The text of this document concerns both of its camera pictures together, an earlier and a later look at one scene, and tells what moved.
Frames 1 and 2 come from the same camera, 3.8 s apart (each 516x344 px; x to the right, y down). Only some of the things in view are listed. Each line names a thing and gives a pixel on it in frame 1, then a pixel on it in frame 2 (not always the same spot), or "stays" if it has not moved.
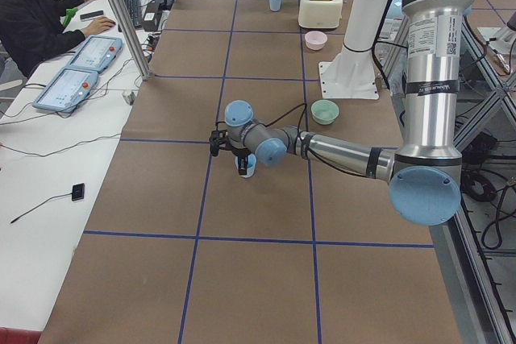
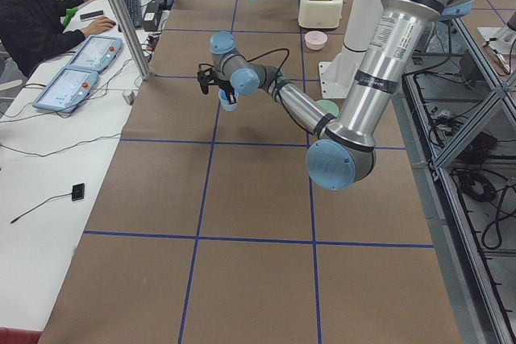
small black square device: (78, 192) stays
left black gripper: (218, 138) -> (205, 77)
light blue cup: (251, 166) -> (225, 102)
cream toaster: (320, 14) stays
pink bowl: (315, 40) stays
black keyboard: (133, 5) stays
